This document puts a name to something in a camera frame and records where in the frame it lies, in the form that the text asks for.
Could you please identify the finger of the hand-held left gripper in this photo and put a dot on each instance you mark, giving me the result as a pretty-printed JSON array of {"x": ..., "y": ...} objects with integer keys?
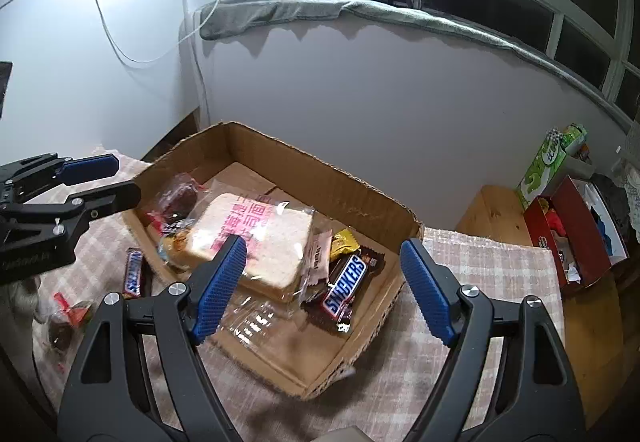
[
  {"x": 92, "y": 167},
  {"x": 110, "y": 197}
]

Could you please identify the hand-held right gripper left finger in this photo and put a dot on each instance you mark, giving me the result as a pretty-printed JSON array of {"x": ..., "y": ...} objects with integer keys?
[{"x": 220, "y": 287}]

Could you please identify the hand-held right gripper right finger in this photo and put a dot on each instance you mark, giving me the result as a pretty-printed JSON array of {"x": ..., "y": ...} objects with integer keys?
[{"x": 425, "y": 292}]

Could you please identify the golden pastry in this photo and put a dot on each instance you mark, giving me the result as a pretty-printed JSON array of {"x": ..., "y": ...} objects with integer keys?
[{"x": 175, "y": 242}]

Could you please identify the clear bag of dark snacks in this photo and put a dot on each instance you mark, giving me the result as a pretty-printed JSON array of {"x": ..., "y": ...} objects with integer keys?
[{"x": 175, "y": 197}]

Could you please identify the bagged sliced bread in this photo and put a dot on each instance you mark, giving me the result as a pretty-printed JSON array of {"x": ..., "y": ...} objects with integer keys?
[{"x": 260, "y": 232}]

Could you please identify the brown chocolate bar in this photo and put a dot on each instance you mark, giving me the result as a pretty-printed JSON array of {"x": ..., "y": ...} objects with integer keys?
[
  {"x": 134, "y": 274},
  {"x": 345, "y": 284}
]

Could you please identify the small red-wrapped snack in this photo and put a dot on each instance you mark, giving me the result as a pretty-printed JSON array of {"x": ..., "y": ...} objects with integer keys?
[{"x": 67, "y": 332}]

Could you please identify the cardboard box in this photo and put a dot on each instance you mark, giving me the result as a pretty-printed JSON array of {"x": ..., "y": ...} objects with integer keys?
[{"x": 280, "y": 357}]

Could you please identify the yellow snack packet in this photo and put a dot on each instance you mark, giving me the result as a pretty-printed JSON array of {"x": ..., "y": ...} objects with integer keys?
[{"x": 344, "y": 242}]

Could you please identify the pink snack bar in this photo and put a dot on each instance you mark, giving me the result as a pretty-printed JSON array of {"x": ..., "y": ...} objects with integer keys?
[{"x": 317, "y": 267}]

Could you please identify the white wardrobe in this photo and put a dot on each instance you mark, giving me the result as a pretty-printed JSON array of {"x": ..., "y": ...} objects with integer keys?
[{"x": 60, "y": 47}]

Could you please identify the red box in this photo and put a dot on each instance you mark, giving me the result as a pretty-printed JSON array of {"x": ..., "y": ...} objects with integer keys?
[{"x": 590, "y": 247}]

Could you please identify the green tissue box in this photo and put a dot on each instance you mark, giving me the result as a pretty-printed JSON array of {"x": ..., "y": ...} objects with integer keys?
[{"x": 542, "y": 167}]

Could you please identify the grey blanket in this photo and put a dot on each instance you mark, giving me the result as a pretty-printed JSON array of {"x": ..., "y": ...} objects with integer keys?
[{"x": 250, "y": 15}]

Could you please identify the lace cloth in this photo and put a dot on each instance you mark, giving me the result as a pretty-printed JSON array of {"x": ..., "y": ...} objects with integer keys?
[{"x": 627, "y": 167}]

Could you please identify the white window frame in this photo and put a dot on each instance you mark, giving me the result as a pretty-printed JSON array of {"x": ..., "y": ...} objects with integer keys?
[{"x": 555, "y": 32}]

